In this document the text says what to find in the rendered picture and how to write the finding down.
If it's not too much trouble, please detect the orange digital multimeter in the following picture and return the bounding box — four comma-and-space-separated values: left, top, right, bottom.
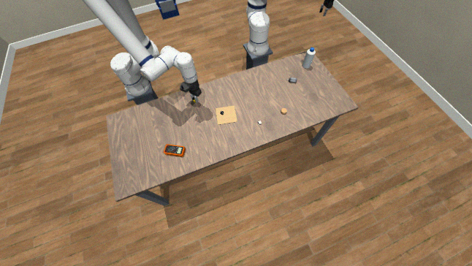
164, 144, 186, 157

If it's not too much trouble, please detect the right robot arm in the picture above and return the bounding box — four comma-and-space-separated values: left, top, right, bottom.
83, 0, 197, 96

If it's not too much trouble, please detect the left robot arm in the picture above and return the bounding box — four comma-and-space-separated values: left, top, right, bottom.
246, 0, 270, 56

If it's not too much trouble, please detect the tan flat mat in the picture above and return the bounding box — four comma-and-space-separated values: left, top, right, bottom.
216, 106, 237, 125

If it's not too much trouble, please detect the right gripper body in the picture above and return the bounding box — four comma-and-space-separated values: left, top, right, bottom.
180, 74, 202, 96

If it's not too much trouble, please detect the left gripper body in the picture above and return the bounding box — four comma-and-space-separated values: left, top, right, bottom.
323, 0, 334, 9

